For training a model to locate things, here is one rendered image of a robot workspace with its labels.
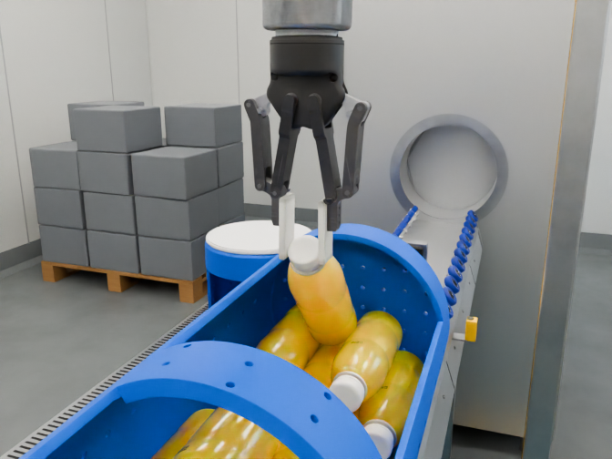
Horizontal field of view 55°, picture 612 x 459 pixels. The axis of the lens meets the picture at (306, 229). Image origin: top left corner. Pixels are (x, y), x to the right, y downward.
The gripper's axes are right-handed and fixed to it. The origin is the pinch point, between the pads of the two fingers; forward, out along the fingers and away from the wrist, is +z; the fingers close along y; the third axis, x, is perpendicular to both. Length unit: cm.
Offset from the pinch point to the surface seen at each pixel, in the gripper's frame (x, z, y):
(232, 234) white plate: -71, 25, 45
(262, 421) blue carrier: 25.1, 6.7, -5.7
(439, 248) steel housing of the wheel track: -112, 36, -3
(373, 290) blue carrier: -20.6, 14.6, -3.4
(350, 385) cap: 2.5, 16.7, -6.2
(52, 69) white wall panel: -316, -9, 320
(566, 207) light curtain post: -77, 13, -33
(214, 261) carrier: -61, 29, 45
